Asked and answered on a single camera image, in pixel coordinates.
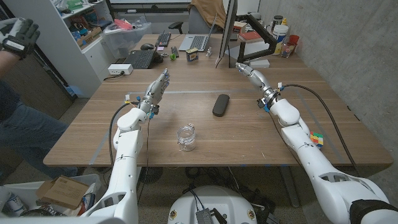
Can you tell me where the silver laptop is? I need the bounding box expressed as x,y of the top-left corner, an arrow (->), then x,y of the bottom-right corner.
178,14 -> 218,52

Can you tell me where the jar with black lid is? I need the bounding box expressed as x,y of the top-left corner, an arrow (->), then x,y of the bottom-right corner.
271,15 -> 284,32

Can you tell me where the flat white box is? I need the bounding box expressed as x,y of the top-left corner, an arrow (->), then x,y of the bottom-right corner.
248,58 -> 271,69

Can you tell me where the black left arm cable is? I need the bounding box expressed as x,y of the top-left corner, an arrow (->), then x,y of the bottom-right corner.
108,102 -> 133,169

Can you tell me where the pink packet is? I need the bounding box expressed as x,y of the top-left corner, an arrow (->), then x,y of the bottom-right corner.
113,18 -> 137,31

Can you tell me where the green box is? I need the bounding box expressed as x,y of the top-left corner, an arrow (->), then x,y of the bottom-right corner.
66,0 -> 85,11

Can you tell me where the person's right forearm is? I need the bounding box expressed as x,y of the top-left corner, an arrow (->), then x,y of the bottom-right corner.
0,50 -> 21,78

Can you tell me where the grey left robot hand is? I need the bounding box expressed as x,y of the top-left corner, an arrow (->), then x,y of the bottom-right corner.
139,68 -> 171,114

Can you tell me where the glass jar with bits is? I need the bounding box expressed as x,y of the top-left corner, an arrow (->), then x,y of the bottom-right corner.
280,43 -> 295,59

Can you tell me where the white paper sheet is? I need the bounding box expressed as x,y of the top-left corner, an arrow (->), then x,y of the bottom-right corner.
225,40 -> 274,60

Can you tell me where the clear glass cup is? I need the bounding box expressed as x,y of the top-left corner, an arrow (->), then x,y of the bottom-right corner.
177,123 -> 197,152

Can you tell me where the compact black keyboard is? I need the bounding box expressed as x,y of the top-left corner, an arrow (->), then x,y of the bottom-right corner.
154,30 -> 172,48

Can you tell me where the multicolour puzzle cube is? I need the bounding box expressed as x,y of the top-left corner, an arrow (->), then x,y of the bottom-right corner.
309,131 -> 325,149

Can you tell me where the orange white box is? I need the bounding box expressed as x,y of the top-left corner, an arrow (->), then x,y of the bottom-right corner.
233,21 -> 248,34

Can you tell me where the clear plastic storage bin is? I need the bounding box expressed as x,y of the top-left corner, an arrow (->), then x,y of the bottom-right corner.
101,22 -> 152,59

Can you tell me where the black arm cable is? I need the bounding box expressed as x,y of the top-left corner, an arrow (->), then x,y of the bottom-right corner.
108,102 -> 133,169
281,83 -> 361,175

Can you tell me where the flat brown cardboard box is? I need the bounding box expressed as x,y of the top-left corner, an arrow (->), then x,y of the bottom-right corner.
35,175 -> 90,210

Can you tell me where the white power strip box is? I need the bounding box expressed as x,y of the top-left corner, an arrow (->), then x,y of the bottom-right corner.
108,63 -> 134,76

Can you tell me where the black round fan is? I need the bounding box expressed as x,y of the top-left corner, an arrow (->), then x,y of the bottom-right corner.
139,166 -> 164,184

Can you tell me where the person in blue jeans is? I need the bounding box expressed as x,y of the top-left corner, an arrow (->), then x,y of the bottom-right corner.
0,79 -> 78,184

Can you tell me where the black glasses case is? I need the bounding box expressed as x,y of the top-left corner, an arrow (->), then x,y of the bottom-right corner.
212,93 -> 231,118

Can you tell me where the white plastic bin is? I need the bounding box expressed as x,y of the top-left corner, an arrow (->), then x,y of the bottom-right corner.
0,173 -> 102,218

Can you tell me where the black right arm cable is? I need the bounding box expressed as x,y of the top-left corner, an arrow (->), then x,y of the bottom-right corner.
281,83 -> 361,175

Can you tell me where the open cardboard box with items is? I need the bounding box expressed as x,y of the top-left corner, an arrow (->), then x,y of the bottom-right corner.
76,26 -> 103,48

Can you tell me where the grey office chair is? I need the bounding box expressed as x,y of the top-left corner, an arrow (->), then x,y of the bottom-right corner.
169,5 -> 224,35

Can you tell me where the white printed can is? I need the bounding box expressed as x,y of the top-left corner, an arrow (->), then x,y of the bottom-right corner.
5,192 -> 25,215

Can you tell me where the small yellow black box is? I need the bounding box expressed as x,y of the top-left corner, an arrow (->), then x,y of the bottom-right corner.
185,47 -> 200,62

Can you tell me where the wide black keyboard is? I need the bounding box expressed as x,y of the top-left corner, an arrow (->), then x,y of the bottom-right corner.
123,49 -> 156,70

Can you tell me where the tan jacket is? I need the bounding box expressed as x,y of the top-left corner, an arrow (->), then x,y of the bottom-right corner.
189,0 -> 227,29

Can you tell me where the white shelf cabinet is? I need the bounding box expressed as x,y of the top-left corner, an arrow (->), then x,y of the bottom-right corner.
2,0 -> 118,98

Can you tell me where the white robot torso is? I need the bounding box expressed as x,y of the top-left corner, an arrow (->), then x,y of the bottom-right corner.
167,185 -> 258,224

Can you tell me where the red book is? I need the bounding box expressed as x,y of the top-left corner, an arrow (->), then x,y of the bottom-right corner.
238,30 -> 265,44

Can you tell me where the person's right gloved hand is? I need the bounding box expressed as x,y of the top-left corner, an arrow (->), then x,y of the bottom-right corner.
0,17 -> 41,60

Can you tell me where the computer monitor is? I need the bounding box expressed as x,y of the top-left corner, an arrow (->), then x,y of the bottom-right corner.
215,0 -> 239,66

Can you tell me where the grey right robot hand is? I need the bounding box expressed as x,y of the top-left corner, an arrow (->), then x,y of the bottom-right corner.
235,62 -> 280,107

